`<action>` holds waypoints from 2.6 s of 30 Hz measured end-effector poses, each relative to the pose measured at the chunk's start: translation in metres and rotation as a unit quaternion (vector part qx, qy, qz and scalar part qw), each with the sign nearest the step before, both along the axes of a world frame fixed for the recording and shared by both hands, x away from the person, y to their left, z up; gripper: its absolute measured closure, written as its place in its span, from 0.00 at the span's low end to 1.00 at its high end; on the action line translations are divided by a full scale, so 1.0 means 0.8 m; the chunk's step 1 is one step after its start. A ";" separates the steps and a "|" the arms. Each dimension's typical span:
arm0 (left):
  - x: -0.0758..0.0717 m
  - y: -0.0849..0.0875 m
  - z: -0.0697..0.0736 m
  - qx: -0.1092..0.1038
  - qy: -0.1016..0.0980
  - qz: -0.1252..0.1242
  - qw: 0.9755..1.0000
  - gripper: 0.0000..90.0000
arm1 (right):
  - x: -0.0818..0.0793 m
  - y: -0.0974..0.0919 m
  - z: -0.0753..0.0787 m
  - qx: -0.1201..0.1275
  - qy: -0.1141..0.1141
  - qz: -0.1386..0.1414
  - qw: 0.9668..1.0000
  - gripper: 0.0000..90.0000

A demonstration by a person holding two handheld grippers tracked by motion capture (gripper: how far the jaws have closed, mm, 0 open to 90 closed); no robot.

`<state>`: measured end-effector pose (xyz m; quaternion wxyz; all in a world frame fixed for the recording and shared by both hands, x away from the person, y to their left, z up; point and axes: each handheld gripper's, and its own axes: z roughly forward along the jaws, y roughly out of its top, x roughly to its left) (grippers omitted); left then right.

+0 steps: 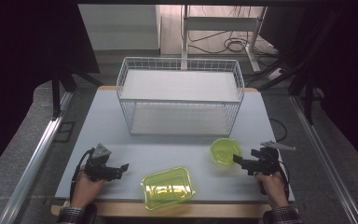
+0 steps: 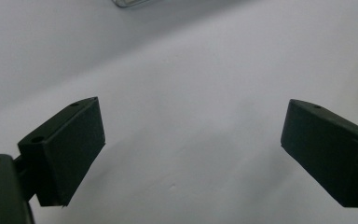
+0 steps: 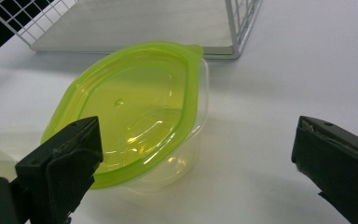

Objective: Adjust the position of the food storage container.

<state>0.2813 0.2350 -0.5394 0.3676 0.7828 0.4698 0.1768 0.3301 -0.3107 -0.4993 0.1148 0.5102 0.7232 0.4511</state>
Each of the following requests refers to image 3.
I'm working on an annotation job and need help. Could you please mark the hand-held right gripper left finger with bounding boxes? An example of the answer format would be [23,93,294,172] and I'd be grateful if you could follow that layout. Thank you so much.
[14,116,104,224]

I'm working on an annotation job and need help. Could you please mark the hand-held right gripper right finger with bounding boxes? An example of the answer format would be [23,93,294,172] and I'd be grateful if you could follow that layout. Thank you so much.
[291,115,358,224]

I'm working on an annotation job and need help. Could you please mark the clear container with green lid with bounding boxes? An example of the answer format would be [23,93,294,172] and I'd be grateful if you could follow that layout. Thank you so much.
[40,41,205,190]

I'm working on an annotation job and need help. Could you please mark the clear plastic food container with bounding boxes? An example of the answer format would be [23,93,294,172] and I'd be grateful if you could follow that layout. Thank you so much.
[117,57,210,190]

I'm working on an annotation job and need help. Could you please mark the white wire rack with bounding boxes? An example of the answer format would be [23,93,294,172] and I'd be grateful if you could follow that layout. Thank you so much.
[0,0,264,61]

